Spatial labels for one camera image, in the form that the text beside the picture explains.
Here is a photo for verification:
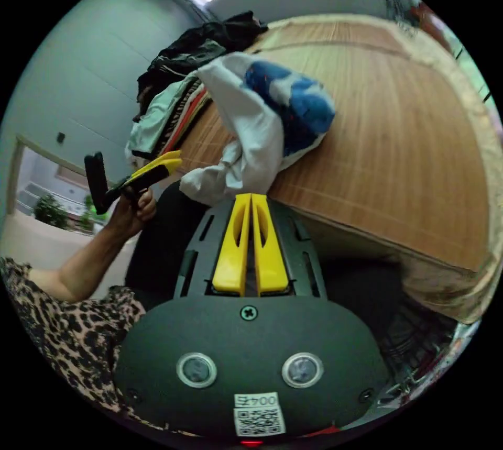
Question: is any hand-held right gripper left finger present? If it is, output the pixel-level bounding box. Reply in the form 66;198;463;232
212;193;252;297

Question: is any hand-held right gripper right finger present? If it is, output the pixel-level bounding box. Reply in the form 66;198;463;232
251;193;292;297

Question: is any white t-shirt with blue print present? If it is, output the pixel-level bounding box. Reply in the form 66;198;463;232
179;51;337;205

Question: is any person's left forearm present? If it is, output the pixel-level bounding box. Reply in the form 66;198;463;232
28;222;134;304

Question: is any person's left hand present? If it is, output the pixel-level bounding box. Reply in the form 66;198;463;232
105;186;158;238

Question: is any green potted plant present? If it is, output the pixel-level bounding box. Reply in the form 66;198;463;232
32;193;70;229
80;195;98;232

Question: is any pile of clothes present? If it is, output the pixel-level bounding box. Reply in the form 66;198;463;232
125;11;270;169

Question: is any bed with woven mat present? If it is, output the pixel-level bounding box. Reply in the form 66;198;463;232
172;14;500;326

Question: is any person's body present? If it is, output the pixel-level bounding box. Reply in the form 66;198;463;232
0;182;221;437

